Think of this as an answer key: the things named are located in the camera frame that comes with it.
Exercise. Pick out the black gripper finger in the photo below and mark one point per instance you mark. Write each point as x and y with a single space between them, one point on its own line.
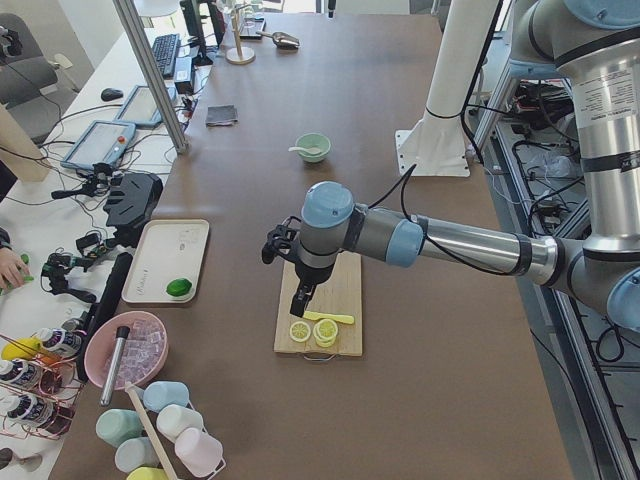
307 292
298 303

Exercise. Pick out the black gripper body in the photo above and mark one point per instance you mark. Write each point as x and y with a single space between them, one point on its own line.
312 274

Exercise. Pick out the white ceramic spoon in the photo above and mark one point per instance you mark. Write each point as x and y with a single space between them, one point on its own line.
306 150

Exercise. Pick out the light green bowl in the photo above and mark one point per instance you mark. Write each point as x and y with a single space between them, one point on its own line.
314 140

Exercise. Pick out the pink bowl with ice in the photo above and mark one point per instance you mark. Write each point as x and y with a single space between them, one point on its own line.
145 350

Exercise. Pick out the person's hand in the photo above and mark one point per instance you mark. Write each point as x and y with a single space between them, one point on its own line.
12 269

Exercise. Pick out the yellow plastic knife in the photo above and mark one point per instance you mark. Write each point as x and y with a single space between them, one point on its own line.
330 316

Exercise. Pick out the bamboo cutting board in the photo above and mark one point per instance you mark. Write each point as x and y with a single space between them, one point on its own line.
341 295

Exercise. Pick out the single lemon slice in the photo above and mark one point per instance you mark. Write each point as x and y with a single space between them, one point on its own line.
300 332

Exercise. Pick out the stacked lemon slices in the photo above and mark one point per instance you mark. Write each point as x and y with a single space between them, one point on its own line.
325 332

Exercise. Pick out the green lime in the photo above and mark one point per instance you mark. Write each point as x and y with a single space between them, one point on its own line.
179 287

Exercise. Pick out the cream tray with bear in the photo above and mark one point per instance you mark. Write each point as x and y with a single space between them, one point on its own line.
168 249

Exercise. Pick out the light blue cup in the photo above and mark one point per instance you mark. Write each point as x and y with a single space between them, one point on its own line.
160 394

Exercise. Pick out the white cup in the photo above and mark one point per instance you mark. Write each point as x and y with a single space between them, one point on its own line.
173 419

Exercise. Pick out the pink cup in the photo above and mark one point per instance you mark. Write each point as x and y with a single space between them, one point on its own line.
201 453

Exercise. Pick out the grey folded cloth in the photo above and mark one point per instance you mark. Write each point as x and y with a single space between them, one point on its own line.
221 115

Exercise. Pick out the black long bar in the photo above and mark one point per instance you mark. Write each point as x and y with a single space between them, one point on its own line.
105 309

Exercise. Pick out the wooden stick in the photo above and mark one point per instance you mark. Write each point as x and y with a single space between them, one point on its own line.
132 392

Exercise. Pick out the pale teal cup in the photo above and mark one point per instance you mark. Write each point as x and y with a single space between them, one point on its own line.
135 453

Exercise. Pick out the mint green cup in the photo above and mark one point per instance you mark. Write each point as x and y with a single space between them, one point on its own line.
115 426

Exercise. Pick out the wooden stand with base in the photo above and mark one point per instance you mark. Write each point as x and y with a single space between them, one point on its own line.
239 54

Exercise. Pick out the yellow cup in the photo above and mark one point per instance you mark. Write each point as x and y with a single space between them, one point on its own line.
147 473

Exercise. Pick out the upper labelled bottle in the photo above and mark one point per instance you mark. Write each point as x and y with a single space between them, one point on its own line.
60 342

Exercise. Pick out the labelled bottle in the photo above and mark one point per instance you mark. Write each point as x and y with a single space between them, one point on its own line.
60 342
20 373
27 409

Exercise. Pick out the far teach pendant tablet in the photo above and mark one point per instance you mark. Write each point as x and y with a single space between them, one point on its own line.
140 109

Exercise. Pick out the teach pendant tablet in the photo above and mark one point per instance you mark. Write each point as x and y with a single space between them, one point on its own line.
102 142
140 109

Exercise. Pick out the metal scoop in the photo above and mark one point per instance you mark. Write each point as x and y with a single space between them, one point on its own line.
282 40

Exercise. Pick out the near teach pendant tablet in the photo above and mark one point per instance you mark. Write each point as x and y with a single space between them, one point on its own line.
102 142

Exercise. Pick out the black keyboard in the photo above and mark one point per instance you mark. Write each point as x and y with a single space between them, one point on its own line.
165 49

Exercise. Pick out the black computer mouse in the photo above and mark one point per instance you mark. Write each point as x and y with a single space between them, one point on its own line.
110 94

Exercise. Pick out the yellow lemon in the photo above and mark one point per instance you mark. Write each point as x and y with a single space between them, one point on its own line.
25 348

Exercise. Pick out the lower labelled bottle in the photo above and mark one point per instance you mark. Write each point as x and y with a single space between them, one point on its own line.
27 409

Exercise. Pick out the black monitor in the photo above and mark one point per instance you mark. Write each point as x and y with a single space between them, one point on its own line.
199 52

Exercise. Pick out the middle labelled bottle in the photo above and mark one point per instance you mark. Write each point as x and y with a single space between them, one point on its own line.
20 373

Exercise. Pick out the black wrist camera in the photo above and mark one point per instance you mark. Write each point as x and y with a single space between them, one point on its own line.
282 242

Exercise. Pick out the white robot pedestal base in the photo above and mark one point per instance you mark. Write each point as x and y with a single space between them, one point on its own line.
435 146

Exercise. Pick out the aluminium frame post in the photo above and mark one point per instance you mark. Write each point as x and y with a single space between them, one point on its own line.
135 31

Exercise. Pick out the copper wire bottle rack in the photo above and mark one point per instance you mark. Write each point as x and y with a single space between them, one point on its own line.
58 384

